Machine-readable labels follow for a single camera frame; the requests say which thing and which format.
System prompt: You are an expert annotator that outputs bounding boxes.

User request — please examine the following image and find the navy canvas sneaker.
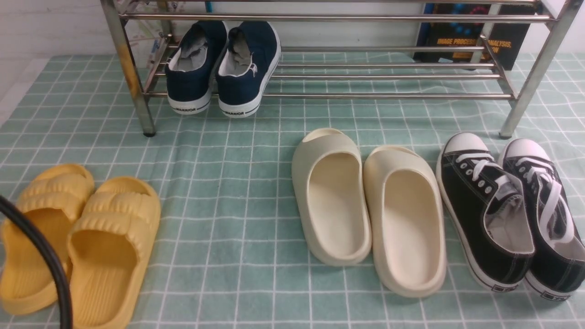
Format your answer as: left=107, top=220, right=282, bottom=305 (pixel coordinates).
left=165, top=21, right=229, bottom=115
left=215, top=21, right=282, bottom=118

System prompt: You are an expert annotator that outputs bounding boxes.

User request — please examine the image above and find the steel shoe rack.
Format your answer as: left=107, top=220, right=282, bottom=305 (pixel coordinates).
left=101, top=0, right=583, bottom=139

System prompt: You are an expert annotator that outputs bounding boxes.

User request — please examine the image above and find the cream foam slide left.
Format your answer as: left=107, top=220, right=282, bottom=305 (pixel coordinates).
left=291, top=127, right=372, bottom=266

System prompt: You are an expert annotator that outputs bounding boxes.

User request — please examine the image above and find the cream foam slide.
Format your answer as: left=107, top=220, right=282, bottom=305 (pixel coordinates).
left=363, top=144, right=447, bottom=298
left=291, top=127, right=372, bottom=266

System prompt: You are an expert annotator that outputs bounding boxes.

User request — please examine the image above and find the cream foam slide right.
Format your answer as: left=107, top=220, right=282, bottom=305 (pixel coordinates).
left=363, top=144, right=447, bottom=298

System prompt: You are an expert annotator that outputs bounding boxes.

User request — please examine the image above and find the yellow ridged slipper right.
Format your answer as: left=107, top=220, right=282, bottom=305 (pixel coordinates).
left=67, top=176, right=161, bottom=329

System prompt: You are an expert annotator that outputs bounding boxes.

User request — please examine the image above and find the yellow ridged slipper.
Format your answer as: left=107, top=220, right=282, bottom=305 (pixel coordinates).
left=67, top=176, right=161, bottom=329
left=0, top=164, right=96, bottom=316

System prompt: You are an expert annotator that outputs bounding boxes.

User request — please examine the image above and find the black canvas sneaker left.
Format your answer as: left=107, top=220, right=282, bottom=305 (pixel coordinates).
left=436, top=133, right=536, bottom=293

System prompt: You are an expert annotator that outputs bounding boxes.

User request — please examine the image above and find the black canvas sneaker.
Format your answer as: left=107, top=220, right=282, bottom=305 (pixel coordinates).
left=436, top=133, right=536, bottom=293
left=499, top=138, right=585, bottom=301

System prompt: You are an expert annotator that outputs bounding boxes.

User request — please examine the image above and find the yellow ridged slipper left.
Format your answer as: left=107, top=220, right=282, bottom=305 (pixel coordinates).
left=0, top=164, right=96, bottom=316

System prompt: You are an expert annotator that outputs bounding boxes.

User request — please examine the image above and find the dark image processing book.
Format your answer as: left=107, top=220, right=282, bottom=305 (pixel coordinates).
left=413, top=3, right=529, bottom=71

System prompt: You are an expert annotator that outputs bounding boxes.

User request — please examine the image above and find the black canvas sneaker right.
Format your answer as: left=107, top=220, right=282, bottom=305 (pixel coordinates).
left=499, top=138, right=585, bottom=301

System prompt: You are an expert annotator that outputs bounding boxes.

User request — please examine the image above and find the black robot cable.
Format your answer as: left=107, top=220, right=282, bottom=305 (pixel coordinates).
left=0, top=196, right=74, bottom=329

